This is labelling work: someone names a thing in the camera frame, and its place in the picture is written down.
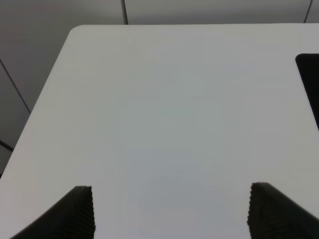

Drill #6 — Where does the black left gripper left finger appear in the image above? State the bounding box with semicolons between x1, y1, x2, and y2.
13;186;96;239

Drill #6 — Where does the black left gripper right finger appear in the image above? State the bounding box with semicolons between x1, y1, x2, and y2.
247;182;319;239

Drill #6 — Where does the black mouse pad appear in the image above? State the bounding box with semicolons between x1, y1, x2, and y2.
295;53;319;127

